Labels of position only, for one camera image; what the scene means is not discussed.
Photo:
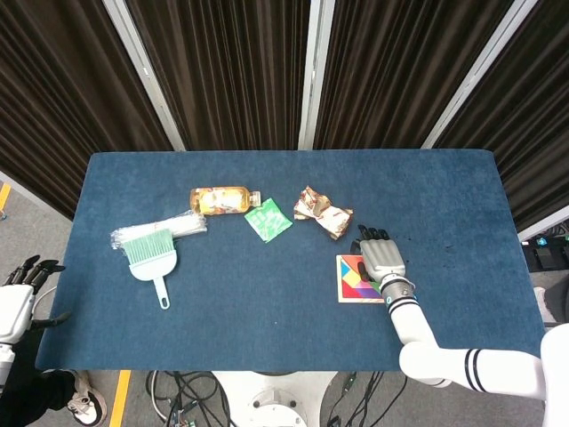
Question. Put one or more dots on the blue felt table cover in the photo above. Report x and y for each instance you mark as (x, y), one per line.
(266, 311)

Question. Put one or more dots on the mint green hand brush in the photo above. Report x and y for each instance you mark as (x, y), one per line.
(151, 267)

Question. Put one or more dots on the grey metal frame post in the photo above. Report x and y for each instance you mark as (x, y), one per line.
(146, 75)
(314, 66)
(479, 73)

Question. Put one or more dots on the crumpled beige snack wrapper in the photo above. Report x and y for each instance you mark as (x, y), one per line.
(311, 204)

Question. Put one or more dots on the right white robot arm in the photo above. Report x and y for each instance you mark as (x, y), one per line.
(413, 320)

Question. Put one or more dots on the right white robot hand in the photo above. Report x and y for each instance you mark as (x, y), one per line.
(384, 260)

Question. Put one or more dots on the amber tea bottle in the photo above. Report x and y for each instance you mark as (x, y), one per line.
(218, 201)

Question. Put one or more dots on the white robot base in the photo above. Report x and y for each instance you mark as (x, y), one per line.
(275, 400)

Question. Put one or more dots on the grey metal frame rail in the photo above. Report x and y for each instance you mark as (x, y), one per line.
(542, 229)

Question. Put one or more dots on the yellow square tangram piece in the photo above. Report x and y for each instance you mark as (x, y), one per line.
(352, 280)

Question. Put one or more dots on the blue triangle tangram piece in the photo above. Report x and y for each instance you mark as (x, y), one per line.
(343, 270)

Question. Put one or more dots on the purple block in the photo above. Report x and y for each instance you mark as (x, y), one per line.
(370, 294)

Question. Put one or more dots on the clear plastic pack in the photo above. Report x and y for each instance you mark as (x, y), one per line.
(186, 224)

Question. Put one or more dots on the white sneaker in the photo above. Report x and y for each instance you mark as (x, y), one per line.
(84, 407)

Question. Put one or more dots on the green snack packet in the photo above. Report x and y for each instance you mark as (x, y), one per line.
(268, 221)

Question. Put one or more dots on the dark brown curtain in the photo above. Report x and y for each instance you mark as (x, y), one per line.
(533, 111)
(231, 66)
(400, 66)
(53, 89)

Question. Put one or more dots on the red triangle tangram piece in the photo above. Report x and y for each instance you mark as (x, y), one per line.
(350, 293)

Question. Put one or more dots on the black floor device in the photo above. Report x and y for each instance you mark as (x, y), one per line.
(547, 258)

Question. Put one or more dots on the tangram puzzle tray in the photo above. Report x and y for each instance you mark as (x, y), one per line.
(338, 284)

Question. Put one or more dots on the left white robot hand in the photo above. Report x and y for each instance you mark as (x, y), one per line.
(13, 311)

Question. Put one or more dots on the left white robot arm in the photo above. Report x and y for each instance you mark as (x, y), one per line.
(4, 364)

